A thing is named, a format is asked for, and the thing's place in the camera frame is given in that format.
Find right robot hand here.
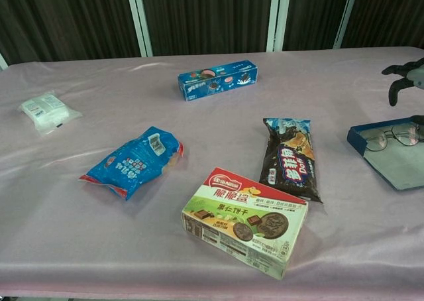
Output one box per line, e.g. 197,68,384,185
381,57,424,107

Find thin-rimmed eyeglasses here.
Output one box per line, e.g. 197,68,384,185
360,124,419,152

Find blue glasses case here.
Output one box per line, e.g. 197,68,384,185
346,117,424,191

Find dark brown chocolate snack bag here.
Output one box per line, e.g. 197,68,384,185
258,117,324,204

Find blue Oreo cookie box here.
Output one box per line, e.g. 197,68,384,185
178,60,260,103

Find red green Nestle wafer box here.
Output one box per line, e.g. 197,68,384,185
181,167,309,280

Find dark slatted partition panel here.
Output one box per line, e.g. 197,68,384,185
138,0,276,57
341,0,424,49
0,0,142,66
282,0,352,52

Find blue snack bag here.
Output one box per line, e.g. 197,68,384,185
78,125,184,202

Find pink tablecloth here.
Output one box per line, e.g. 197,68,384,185
0,46,424,298

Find white tissue packet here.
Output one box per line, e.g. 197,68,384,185
18,91,83,137

